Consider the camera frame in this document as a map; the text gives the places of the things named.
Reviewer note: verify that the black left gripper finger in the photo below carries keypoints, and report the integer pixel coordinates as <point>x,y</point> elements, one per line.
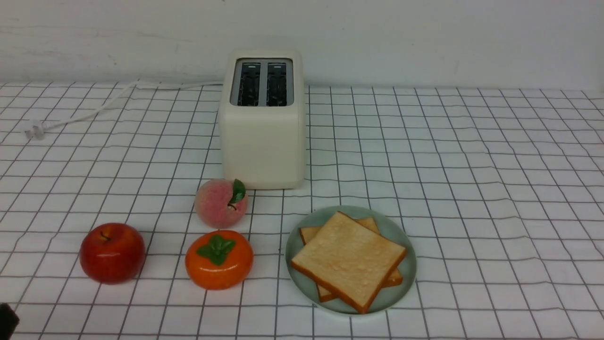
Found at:
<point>9,321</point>

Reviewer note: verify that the toast slice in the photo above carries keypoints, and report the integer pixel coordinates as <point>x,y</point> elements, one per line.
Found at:
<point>307,233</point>
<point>349,260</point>

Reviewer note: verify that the red apple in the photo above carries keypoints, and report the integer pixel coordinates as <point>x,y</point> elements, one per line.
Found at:
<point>112,253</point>

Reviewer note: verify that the orange persimmon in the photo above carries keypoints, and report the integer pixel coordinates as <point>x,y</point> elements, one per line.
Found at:
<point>219,260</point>

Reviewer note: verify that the pink peach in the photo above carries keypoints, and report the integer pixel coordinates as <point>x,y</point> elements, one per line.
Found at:
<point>221,203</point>

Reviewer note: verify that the pale green plate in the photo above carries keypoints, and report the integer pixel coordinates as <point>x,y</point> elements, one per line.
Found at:
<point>387,297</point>

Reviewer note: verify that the cream white toaster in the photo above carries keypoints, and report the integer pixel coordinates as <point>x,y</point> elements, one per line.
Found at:
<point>262,119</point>

